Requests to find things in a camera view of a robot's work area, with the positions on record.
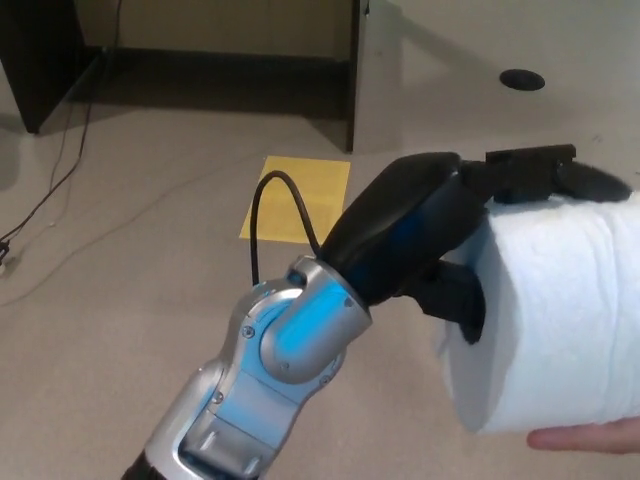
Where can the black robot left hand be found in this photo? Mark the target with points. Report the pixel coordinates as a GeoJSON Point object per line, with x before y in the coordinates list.
{"type": "Point", "coordinates": [400, 210]}

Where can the person's bare hand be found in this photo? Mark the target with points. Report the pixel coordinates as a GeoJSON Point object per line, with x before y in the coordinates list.
{"type": "Point", "coordinates": [590, 435]}

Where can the white toilet paper roll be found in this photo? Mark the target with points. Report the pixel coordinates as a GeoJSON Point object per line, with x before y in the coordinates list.
{"type": "Point", "coordinates": [550, 300]}

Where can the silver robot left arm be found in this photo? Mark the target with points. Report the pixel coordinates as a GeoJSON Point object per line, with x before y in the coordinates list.
{"type": "Point", "coordinates": [300, 340]}

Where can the yellow paper sheet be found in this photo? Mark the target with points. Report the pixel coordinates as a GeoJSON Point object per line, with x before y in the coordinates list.
{"type": "Point", "coordinates": [280, 210]}

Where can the round black floor cover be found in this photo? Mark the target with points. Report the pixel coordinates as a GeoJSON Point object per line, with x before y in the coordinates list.
{"type": "Point", "coordinates": [522, 80]}

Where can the dark wooden desk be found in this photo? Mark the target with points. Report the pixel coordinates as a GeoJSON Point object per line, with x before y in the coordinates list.
{"type": "Point", "coordinates": [40, 60]}

